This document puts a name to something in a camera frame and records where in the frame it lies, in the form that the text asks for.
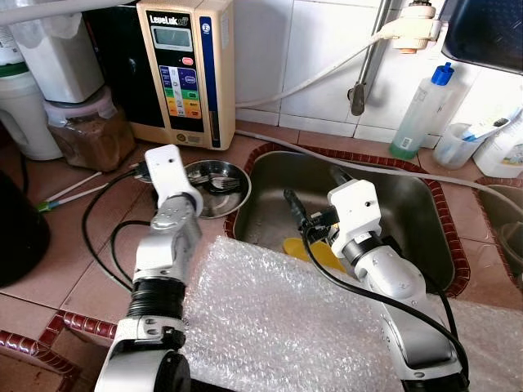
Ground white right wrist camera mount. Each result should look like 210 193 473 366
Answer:
327 180 382 246

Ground clear bubble wrap sheet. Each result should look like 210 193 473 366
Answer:
181 237 523 392

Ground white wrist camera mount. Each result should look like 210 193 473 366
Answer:
327 180 382 246
145 145 203 215

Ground white diverter hose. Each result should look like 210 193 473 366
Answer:
235 29 389 109

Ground clear bottle with blue cap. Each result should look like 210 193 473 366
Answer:
388 63 454 162

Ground clear plastic cup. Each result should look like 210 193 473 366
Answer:
433 122 483 170

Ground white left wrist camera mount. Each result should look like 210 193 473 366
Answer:
145 145 203 215

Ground dark blue tray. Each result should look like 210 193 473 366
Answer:
437 0 523 74

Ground white plastic jug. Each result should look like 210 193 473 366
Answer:
0 61 65 162

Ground beige faucet diverter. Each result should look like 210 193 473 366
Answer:
384 0 446 54

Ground plastic jar of brown powder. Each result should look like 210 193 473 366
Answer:
45 86 137 172

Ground steel faucet pipe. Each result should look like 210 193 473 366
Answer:
347 0 389 117

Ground yellow plastic bowl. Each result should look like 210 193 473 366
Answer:
282 235 348 274

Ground black kettle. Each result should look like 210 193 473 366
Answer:
0 167 51 287

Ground white plastic container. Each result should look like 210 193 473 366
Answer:
12 12 105 105

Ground beige water ionizer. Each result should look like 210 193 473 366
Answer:
86 0 238 152

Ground steel sink basin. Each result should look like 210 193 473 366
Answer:
472 181 523 283
225 143 458 296

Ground white straw with green tip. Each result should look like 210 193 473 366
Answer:
37 181 111 212
45 170 105 201

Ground small shallow steel bowl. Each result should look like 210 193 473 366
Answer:
184 159 253 220

